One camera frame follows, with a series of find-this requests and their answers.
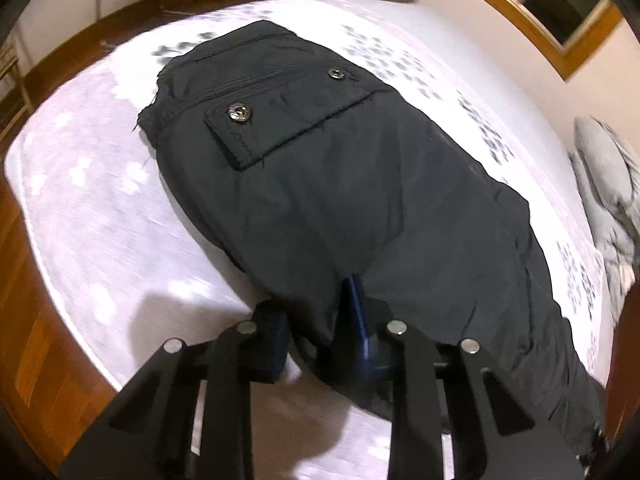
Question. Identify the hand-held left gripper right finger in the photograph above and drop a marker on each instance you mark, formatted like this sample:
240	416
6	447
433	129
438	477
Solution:
358	320

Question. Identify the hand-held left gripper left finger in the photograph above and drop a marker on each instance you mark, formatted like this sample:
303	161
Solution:
271	347

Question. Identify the black pants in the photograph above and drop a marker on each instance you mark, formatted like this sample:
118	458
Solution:
350	185

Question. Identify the bed with floral sheet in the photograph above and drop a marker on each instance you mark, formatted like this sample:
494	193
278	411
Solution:
100	210

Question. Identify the grey duvet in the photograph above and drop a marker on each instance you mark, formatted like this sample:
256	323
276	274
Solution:
605	170

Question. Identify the wooden framed window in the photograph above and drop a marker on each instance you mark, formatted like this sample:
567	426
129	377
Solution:
560	0

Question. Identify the pale wooden frame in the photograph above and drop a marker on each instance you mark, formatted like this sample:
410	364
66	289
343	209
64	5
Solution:
10	67

